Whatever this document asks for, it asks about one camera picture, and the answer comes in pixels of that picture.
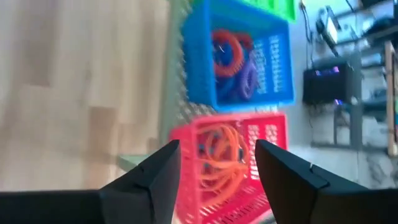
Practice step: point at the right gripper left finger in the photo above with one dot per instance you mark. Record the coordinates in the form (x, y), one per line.
(133, 199)

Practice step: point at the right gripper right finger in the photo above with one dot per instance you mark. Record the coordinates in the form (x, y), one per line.
(311, 199)

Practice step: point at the red plastic basket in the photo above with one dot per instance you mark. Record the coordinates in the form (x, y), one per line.
(186, 186)

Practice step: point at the orange rubber band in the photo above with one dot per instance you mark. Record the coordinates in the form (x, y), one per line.
(236, 140)
(217, 183)
(224, 161)
(211, 174)

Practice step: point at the purple coil wristband keyring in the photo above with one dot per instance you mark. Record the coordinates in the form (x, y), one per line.
(248, 82)

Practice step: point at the blue plastic basket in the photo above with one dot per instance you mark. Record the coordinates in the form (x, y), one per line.
(199, 62)

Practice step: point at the green plastic basket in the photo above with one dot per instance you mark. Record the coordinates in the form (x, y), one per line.
(280, 7)

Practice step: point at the black box purple lights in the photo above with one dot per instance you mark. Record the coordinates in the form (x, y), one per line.
(326, 84)

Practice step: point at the grey metal table frame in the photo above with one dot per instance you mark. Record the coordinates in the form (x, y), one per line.
(354, 124)

